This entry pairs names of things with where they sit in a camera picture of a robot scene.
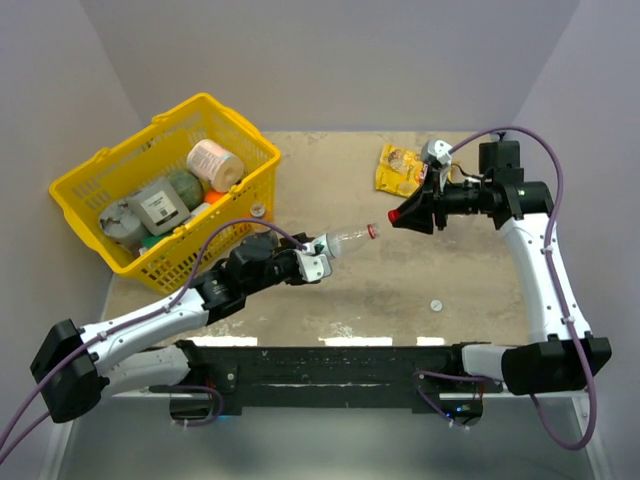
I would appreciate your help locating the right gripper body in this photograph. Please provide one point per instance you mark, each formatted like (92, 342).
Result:
(440, 201)

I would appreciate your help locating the grey box with label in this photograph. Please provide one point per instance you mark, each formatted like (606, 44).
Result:
(159, 207)

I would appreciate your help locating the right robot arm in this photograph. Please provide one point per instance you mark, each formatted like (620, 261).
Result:
(562, 349)

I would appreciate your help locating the yellow chips bag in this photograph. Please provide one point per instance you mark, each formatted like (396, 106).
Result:
(401, 172)

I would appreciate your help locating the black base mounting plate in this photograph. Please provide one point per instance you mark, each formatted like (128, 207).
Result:
(418, 378)

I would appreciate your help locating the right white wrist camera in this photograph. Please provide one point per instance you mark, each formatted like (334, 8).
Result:
(437, 152)

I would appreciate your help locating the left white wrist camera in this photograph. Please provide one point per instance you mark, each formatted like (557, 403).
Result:
(314, 261)

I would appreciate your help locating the green melon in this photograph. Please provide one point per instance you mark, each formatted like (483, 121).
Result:
(188, 187)

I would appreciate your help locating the small white bottle cap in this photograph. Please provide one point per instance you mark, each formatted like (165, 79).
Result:
(436, 305)

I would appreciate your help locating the yellow plastic shopping basket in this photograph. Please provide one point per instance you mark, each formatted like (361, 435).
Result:
(160, 148)

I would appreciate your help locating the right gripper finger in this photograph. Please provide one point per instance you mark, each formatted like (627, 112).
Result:
(420, 203)
(414, 223)

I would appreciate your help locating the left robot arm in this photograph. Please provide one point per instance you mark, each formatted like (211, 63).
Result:
(71, 364)

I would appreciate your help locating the orange item in basket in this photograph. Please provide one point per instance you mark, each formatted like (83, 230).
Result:
(212, 196)

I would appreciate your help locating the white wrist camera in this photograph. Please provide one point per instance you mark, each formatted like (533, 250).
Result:
(437, 152)
(314, 261)

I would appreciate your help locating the orange juice bottle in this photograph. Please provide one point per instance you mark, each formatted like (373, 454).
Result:
(259, 211)

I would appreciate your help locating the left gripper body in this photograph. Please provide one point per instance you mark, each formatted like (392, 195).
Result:
(285, 262)

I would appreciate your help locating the pink toilet paper roll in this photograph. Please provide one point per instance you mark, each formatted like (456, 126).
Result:
(215, 165)

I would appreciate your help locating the grey crumpled pouch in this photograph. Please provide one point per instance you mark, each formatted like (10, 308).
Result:
(120, 224)

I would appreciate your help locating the red label water bottle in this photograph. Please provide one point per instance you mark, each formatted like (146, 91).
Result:
(346, 240)

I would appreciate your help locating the red bottle cap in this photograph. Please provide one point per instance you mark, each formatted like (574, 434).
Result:
(394, 216)

